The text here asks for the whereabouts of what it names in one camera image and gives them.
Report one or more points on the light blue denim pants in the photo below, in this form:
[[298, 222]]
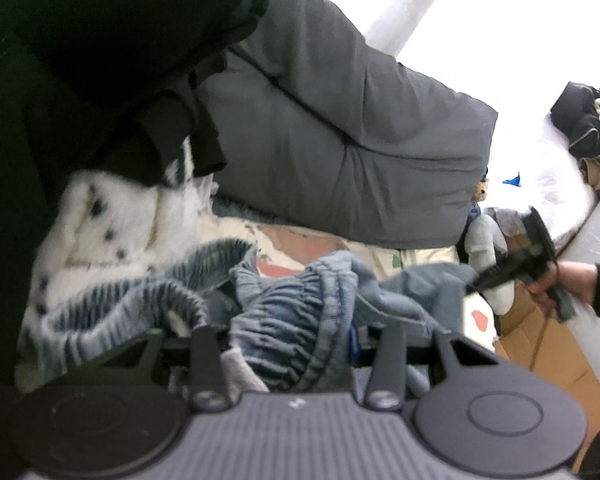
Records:
[[293, 332]]

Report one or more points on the small teddy bear toy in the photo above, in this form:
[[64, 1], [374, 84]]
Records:
[[480, 193]]

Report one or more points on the dark grey duvet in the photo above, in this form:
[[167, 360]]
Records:
[[324, 131]]

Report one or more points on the cream bear print bedsheet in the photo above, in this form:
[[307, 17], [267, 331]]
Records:
[[286, 250]]

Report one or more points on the white black spotted fleece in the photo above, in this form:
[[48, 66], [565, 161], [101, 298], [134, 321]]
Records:
[[123, 258]]

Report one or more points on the person's right hand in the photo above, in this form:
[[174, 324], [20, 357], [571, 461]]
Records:
[[580, 279]]

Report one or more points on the brown cardboard barrier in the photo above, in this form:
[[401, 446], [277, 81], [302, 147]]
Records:
[[552, 352]]

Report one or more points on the black clothes pile on sill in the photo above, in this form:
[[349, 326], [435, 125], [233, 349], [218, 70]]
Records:
[[576, 114]]

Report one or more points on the grey neck pillow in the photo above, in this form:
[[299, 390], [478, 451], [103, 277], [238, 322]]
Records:
[[484, 241]]

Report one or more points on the black cat paw plush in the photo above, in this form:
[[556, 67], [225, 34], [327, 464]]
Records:
[[98, 85]]

